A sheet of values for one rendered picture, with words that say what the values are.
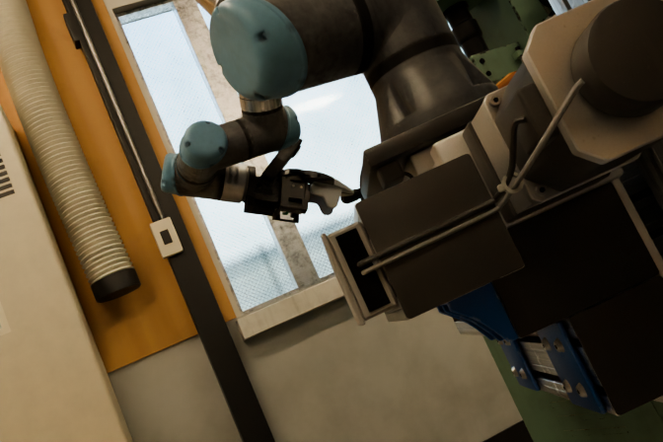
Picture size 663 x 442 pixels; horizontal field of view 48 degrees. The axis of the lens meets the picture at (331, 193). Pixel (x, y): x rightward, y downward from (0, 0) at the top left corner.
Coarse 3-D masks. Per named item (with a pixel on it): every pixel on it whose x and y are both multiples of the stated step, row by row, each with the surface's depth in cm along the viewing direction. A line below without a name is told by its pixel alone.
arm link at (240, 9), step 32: (224, 0) 83; (256, 0) 78; (288, 0) 79; (320, 0) 80; (352, 0) 81; (224, 32) 81; (256, 32) 76; (288, 32) 77; (320, 32) 79; (352, 32) 81; (224, 64) 84; (256, 64) 78; (288, 64) 78; (320, 64) 80; (352, 64) 83; (256, 96) 82; (288, 96) 83
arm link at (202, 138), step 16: (192, 128) 123; (208, 128) 124; (224, 128) 127; (240, 128) 128; (192, 144) 122; (208, 144) 123; (224, 144) 124; (240, 144) 127; (192, 160) 123; (208, 160) 123; (224, 160) 127; (240, 160) 129; (192, 176) 128; (208, 176) 129
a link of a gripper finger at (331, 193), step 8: (312, 184) 141; (320, 184) 141; (328, 184) 141; (336, 184) 142; (344, 184) 143; (312, 192) 140; (320, 192) 140; (328, 192) 141; (336, 192) 142; (344, 192) 144; (352, 192) 144; (328, 200) 140; (336, 200) 141
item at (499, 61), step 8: (496, 48) 158; (504, 48) 159; (512, 48) 160; (472, 56) 155; (480, 56) 156; (488, 56) 157; (496, 56) 158; (504, 56) 158; (512, 56) 159; (480, 64) 156; (488, 64) 156; (496, 64) 157; (504, 64) 158; (512, 64) 158; (520, 64) 159; (488, 72) 155; (496, 72) 156; (504, 72) 157; (496, 80) 156
